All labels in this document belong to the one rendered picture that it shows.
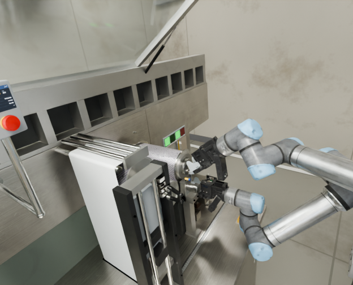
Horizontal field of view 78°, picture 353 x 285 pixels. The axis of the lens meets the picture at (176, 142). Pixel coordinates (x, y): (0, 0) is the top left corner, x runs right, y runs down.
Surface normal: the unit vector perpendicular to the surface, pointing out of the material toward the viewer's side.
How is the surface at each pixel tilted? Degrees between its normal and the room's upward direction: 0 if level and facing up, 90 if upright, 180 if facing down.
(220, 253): 0
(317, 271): 0
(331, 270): 0
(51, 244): 90
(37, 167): 90
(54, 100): 90
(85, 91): 90
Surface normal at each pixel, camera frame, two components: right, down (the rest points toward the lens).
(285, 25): -0.62, 0.38
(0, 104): 0.94, 0.04
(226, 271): -0.10, -0.91
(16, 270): 0.83, 0.15
